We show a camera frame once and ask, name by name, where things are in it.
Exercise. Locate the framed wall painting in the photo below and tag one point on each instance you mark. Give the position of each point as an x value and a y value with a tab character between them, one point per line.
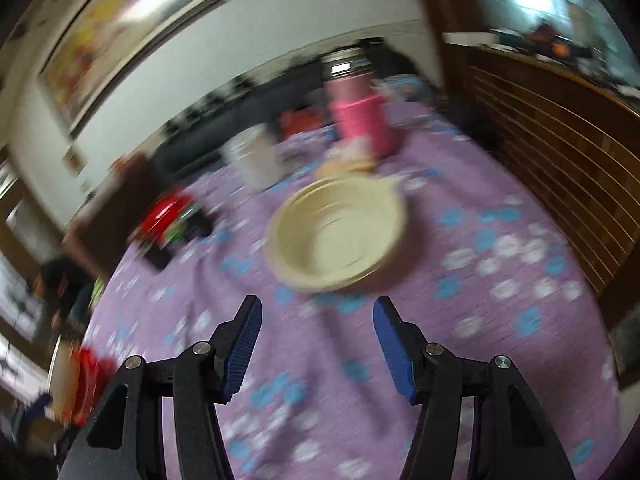
115	30

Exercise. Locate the black sofa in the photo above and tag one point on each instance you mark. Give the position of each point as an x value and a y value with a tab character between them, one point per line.
200	132

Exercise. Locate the clear plastic container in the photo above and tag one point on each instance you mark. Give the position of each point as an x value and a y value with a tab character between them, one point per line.
255	160

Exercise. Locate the yellow green cloth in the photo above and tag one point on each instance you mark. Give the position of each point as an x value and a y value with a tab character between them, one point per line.
96	292

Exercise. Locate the pale plate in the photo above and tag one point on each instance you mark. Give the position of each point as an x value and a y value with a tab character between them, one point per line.
60	375

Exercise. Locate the wooden door frame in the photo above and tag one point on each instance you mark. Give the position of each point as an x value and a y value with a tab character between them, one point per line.
435	10

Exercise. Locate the red bag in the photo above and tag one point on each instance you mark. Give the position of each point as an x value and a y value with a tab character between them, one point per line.
300	122

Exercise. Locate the small dish with food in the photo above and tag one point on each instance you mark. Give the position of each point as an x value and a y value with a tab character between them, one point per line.
347	162

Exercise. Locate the wooden slatted cabinet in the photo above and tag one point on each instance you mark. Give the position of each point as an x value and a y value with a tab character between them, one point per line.
550	150

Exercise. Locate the clear plastic bags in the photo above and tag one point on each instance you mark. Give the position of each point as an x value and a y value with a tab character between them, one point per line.
400	87

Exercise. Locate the brown wooden chair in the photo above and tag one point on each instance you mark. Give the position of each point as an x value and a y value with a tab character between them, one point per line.
105	210

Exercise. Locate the purple floral tablecloth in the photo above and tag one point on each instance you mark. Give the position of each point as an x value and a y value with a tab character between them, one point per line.
450	285

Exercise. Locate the beige wall plate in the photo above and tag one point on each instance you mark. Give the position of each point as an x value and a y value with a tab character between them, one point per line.
75	160

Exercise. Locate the pink thermos flask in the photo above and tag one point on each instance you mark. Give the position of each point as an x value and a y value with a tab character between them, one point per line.
357	110

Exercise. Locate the flat white box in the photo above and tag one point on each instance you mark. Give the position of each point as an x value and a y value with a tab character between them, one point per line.
465	37

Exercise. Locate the red plate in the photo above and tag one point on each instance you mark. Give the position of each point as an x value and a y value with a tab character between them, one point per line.
162	212
92	385

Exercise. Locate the pile of cabinet clutter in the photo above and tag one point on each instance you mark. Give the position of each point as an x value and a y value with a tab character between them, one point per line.
550	45

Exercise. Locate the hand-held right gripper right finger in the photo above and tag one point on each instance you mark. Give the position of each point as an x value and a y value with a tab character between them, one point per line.
395	355

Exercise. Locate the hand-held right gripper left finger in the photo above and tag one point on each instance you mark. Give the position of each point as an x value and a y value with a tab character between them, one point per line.
242	355

